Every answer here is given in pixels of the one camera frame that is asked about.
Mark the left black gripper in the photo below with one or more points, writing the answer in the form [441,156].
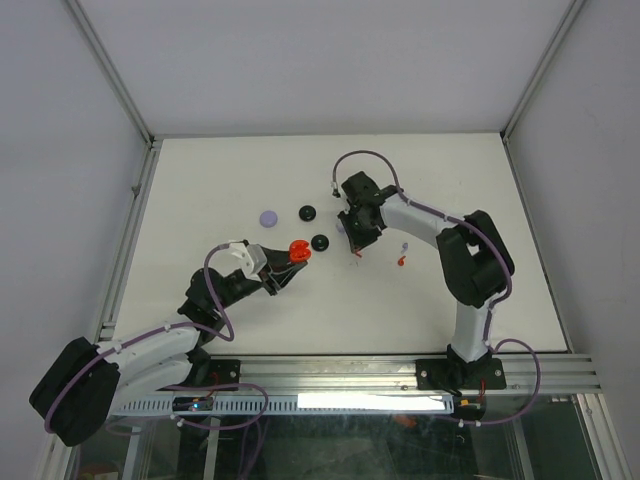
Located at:
[277,261]

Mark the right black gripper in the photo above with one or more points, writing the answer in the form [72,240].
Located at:
[357,241]

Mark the orange charging case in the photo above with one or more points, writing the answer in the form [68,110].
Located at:
[299,251]

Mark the black charging case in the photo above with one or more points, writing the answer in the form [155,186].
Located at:
[320,242]
[307,213]

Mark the purple charging case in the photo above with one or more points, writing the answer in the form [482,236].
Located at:
[268,219]

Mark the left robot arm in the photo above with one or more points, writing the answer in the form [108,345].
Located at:
[88,381]

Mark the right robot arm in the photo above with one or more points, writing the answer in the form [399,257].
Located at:
[475,262]

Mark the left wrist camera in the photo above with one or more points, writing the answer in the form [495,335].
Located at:
[251,257]

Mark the aluminium mounting rail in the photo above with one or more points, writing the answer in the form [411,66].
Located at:
[561,373]

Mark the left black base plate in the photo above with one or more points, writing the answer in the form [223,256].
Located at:
[221,372]

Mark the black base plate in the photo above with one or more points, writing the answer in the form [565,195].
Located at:
[221,372]
[443,374]

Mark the white slotted cable duct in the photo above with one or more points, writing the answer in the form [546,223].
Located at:
[304,404]

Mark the left aluminium frame post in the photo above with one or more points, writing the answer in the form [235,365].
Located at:
[86,29]

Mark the aluminium frame post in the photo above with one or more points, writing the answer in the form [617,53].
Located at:
[551,50]
[86,29]

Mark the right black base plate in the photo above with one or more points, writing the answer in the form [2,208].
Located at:
[443,374]

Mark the right aluminium frame post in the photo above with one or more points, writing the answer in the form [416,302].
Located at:
[551,50]

